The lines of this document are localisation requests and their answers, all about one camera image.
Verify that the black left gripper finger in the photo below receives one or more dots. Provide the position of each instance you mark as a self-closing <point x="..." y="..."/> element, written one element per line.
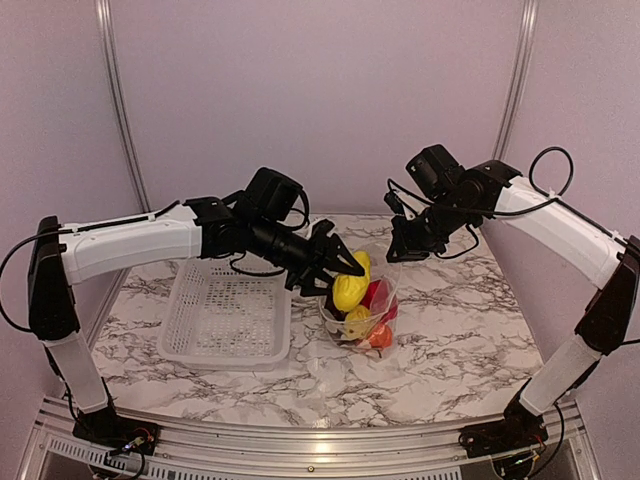
<point x="340" y="260"/>
<point x="315" y="282"/>

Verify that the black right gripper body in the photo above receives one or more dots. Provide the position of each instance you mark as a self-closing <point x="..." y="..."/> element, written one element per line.
<point x="427" y="236"/>

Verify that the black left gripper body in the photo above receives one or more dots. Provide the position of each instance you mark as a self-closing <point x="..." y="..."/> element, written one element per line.
<point x="308" y="260"/>

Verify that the red bell pepper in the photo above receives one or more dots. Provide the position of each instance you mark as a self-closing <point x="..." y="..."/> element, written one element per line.
<point x="380" y="300"/>

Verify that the clear zip top bag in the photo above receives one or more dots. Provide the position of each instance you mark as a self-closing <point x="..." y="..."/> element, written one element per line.
<point x="333" y="319"/>

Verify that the orange mini pumpkin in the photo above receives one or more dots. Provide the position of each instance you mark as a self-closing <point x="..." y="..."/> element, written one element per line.
<point x="380" y="337"/>

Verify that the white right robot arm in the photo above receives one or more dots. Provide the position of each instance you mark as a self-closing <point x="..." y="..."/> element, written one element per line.
<point x="456" y="197"/>

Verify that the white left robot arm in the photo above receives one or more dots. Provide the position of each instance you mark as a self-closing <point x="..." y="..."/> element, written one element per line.
<point x="202" y="228"/>

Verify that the white plastic perforated basket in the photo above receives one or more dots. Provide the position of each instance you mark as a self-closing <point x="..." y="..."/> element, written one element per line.
<point x="218" y="319"/>

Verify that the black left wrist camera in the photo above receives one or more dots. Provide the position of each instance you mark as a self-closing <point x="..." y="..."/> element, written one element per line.
<point x="270" y="194"/>

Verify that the aluminium frame post right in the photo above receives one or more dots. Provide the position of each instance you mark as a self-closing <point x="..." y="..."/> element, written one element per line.
<point x="518" y="79"/>

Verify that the aluminium frame post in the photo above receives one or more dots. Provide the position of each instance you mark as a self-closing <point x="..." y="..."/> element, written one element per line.
<point x="518" y="79"/>
<point x="109" y="47"/>

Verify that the aluminium front table rail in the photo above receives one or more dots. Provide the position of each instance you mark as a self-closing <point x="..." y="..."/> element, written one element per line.
<point x="192" y="449"/>

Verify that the aluminium frame post left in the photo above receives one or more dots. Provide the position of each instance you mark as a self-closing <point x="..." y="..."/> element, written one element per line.
<point x="109" y="47"/>

